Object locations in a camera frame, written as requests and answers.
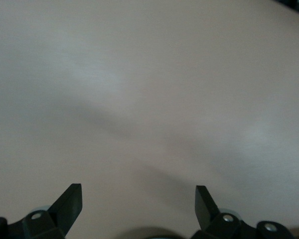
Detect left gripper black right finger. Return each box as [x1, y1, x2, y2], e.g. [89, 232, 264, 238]
[190, 185, 243, 239]

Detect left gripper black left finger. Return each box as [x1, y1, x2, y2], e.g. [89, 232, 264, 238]
[21, 183, 83, 239]

